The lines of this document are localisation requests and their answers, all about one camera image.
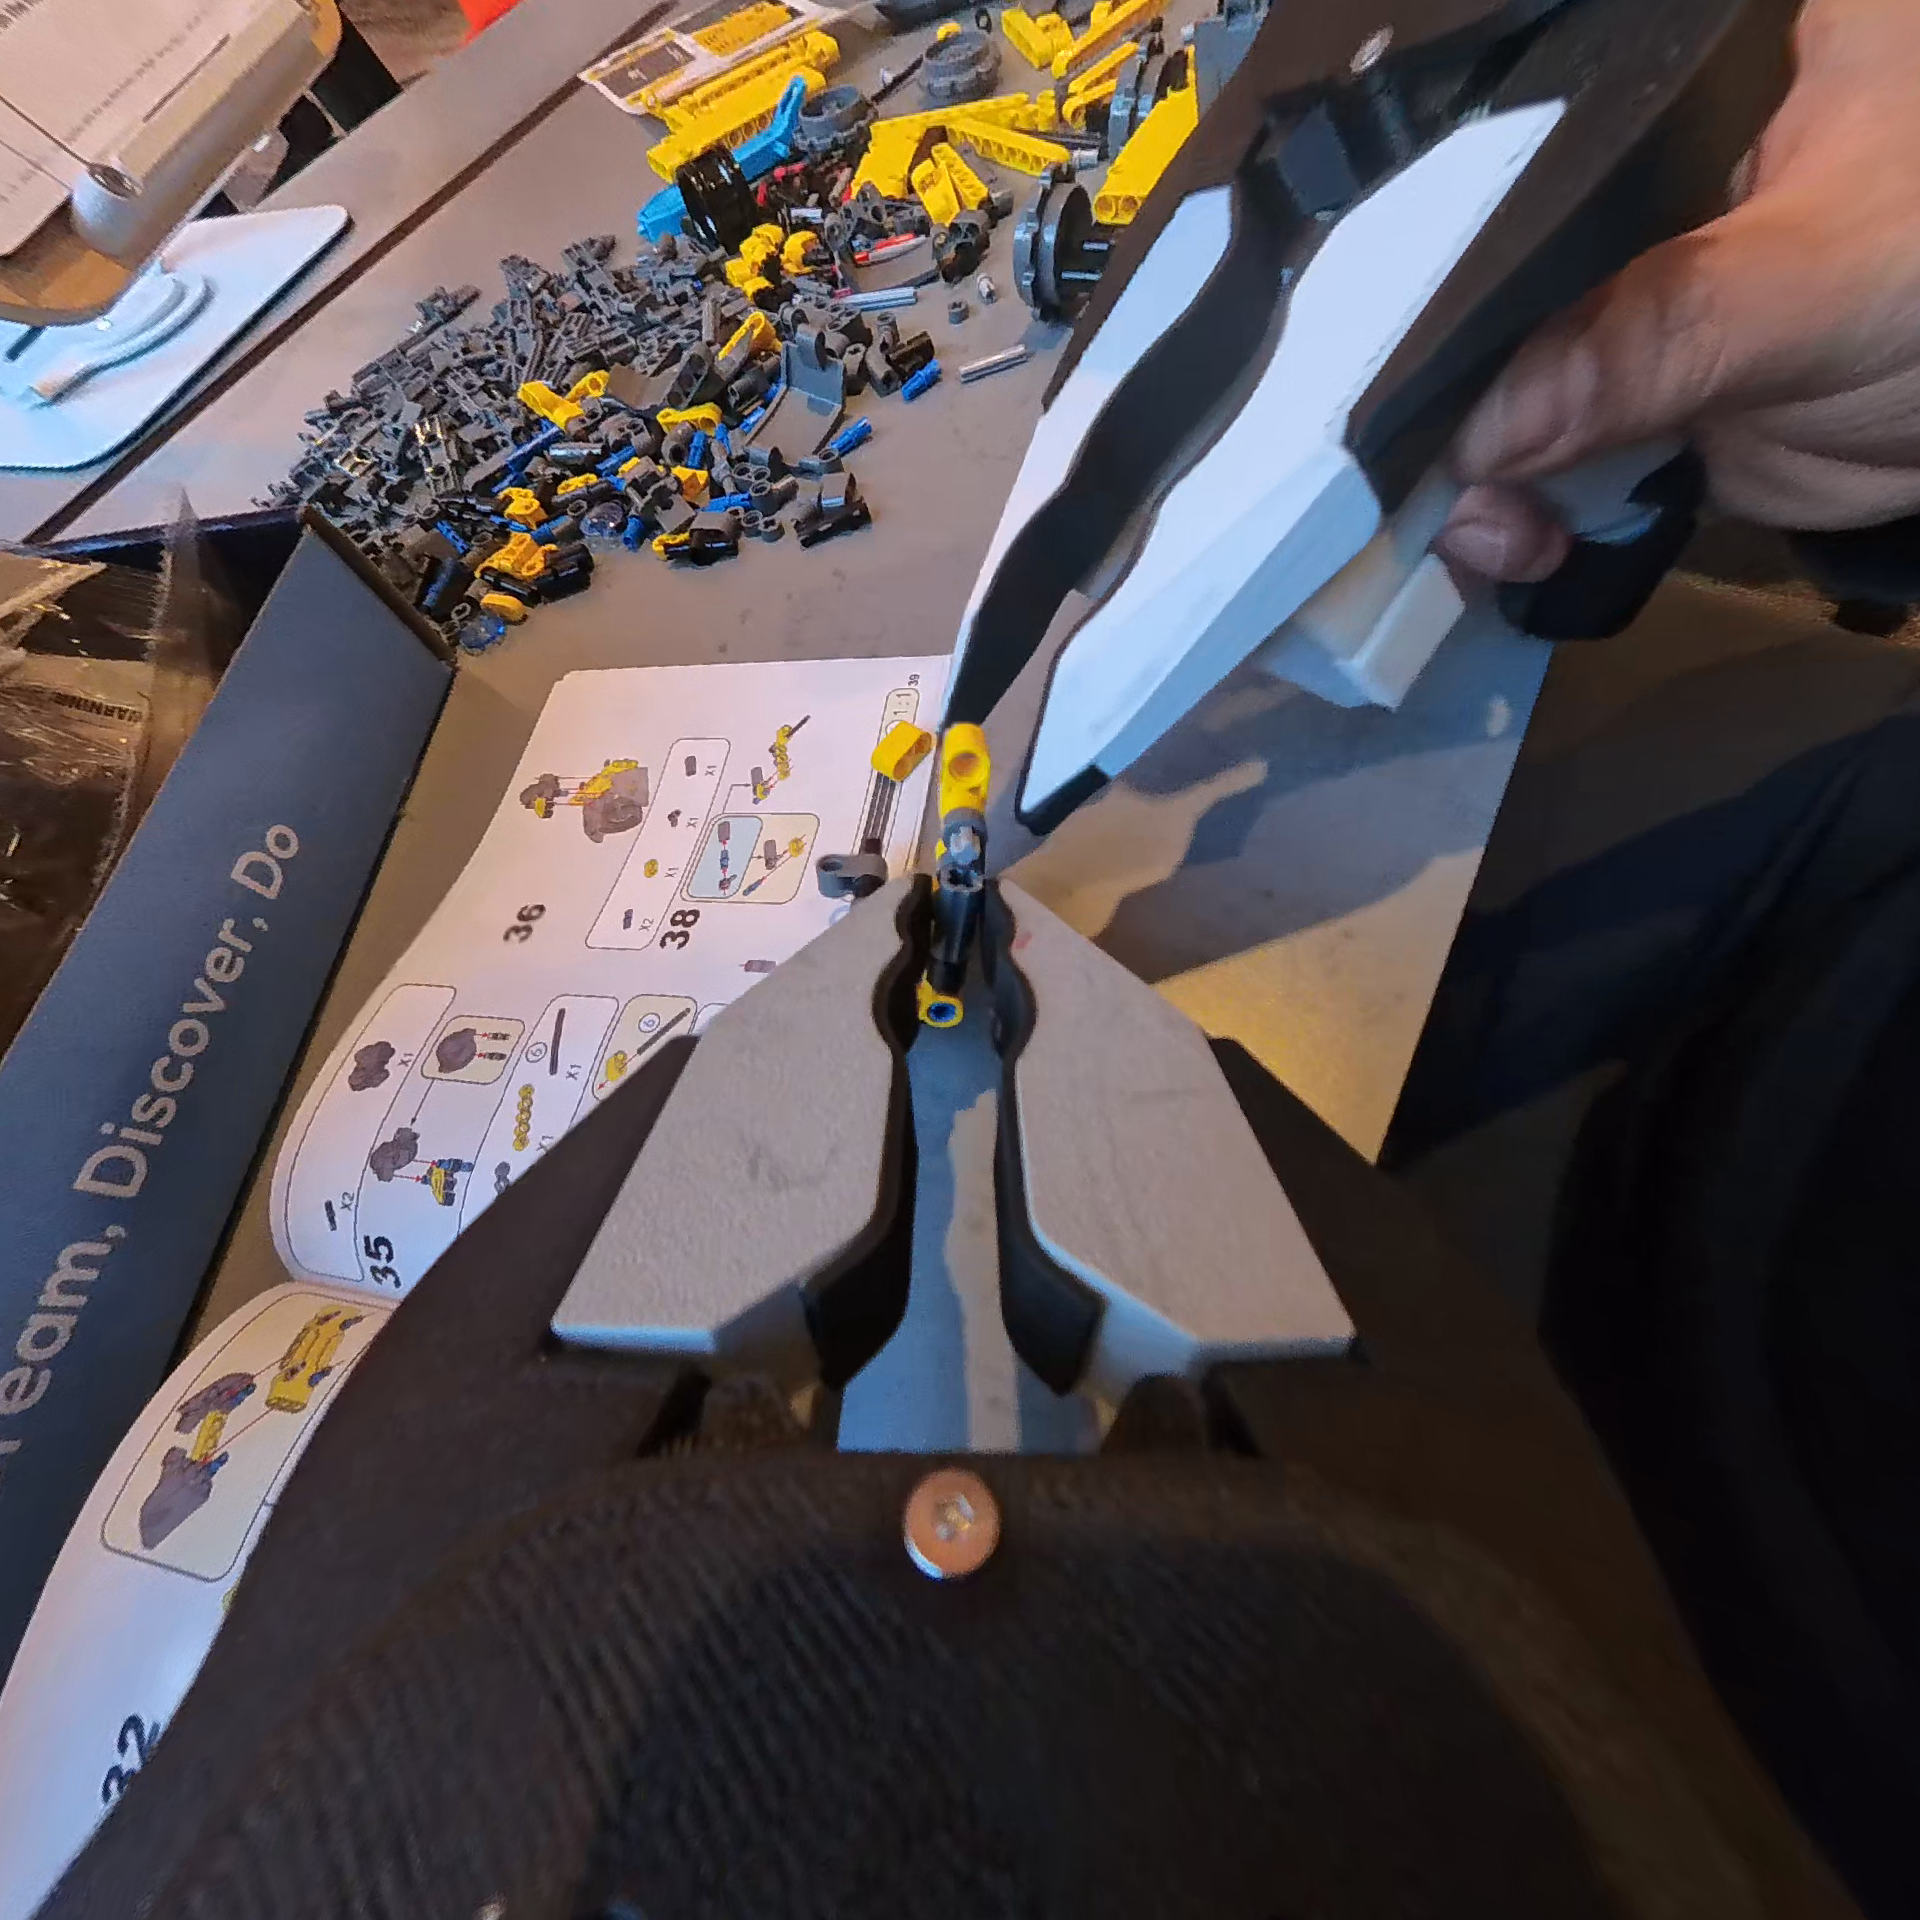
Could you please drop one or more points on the small yellow axle assembly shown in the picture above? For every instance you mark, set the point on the small yellow axle assembly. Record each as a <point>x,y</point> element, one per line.
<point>966,758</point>

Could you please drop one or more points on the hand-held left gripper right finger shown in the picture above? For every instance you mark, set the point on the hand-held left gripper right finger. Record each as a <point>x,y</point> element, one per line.
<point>1185,1184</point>

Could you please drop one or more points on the pile of small brick pieces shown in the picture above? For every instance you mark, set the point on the pile of small brick pieces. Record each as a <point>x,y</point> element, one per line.
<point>494,353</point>

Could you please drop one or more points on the person's right forearm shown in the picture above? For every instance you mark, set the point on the person's right forearm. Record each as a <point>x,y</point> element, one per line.
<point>1862,579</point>

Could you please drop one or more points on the dark blue cardboard box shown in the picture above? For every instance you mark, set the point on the dark blue cardboard box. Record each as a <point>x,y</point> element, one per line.
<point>182,975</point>

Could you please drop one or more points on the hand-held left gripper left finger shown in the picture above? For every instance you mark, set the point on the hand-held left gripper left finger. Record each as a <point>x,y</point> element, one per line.
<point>750,1184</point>

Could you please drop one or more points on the person's right hand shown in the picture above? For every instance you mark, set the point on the person's right hand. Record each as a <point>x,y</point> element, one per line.
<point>1771,330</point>

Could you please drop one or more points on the white flat device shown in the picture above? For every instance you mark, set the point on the white flat device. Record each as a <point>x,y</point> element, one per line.
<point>254,255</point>

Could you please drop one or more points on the orange object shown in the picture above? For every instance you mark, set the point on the orange object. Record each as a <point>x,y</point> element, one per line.
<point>494,11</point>

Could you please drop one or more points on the printed paper sheet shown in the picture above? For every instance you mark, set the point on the printed paper sheet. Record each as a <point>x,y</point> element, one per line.
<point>60,90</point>

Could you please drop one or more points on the blue brick panel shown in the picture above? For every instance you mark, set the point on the blue brick panel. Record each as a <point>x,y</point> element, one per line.
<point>661,210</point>

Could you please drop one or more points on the crumpled clear plastic bags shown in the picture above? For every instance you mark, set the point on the crumpled clear plastic bags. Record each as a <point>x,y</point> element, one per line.
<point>76,779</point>

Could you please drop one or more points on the black yellow vehicle model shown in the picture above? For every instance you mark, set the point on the black yellow vehicle model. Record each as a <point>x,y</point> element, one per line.
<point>1148,149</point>

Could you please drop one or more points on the instruction booklet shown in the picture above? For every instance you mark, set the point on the instruction booklet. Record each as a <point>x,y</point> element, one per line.
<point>451,902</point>

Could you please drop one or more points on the sticker sheet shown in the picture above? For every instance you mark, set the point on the sticker sheet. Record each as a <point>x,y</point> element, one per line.
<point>629,59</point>

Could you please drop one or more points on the grey curved panel piece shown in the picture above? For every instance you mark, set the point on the grey curved panel piece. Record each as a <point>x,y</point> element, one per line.
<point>819,368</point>

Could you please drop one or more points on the light grey axle piece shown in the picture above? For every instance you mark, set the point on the light grey axle piece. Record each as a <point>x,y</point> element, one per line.
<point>991,361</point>

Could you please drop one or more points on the spread of yellow brick panels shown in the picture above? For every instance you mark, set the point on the spread of yellow brick panels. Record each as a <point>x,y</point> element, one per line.
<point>961,136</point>

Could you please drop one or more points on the person's dark clothed body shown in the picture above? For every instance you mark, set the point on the person's dark clothed body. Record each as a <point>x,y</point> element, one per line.
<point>1724,1201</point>

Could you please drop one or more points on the small yellow curved piece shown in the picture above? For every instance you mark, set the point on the small yellow curved piece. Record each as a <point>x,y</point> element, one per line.
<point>903,749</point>

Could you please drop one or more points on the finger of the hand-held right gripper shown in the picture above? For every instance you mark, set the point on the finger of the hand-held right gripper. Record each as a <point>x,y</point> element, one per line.
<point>1097,390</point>
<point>1291,481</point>

